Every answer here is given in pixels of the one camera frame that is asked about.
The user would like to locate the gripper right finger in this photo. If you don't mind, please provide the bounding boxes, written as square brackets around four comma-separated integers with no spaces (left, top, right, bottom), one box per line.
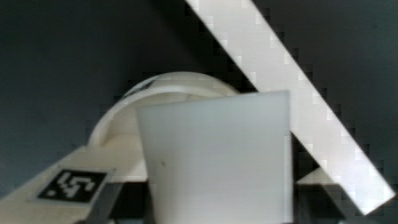
[292,184,370,224]

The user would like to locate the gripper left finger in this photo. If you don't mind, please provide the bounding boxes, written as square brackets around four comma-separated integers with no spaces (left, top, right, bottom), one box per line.
[72,182,152,224]

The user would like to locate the white stool leg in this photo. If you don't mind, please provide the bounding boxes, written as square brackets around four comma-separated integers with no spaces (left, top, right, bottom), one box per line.
[136,91,292,224]
[0,146,145,224]

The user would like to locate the white round stool seat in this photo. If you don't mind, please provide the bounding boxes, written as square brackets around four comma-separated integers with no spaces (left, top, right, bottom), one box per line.
[86,71,237,182]

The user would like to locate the white right fence bar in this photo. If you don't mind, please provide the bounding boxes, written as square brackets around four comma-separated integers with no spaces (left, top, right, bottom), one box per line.
[184,0,395,214]

